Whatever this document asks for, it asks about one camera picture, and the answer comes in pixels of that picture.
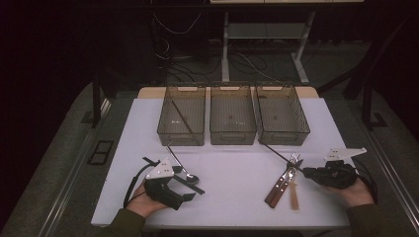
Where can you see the white table mat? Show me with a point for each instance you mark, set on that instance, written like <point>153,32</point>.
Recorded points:
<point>230,200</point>

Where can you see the black upright post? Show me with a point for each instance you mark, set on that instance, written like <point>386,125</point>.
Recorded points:
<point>96,105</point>

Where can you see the black floor frame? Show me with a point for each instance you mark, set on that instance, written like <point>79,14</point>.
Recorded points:
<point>95,153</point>

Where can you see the person's right hand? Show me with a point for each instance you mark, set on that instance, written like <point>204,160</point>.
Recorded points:
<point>355,194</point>

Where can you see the black chopstick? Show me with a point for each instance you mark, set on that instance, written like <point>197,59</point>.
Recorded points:
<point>276,153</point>
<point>194,188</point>

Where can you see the smoky transparent plastic bin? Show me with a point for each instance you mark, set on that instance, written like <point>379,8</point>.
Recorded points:
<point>183,115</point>
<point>232,115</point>
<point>280,115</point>

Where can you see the grey metal stand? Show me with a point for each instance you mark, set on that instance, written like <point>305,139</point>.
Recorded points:
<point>263,31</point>

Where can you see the metal spoon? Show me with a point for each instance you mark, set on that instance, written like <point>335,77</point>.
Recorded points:
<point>192,179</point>

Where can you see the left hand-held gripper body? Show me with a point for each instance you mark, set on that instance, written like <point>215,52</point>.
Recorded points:
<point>161,192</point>

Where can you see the brown chopstick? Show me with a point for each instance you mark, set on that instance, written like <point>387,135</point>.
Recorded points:
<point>183,117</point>

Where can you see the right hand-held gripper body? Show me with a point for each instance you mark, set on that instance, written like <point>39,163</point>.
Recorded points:
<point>339,176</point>

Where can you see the black metal stand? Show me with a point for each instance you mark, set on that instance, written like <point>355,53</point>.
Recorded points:
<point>367,105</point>

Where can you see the person's left hand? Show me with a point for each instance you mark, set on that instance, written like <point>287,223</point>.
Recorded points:
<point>143,205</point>

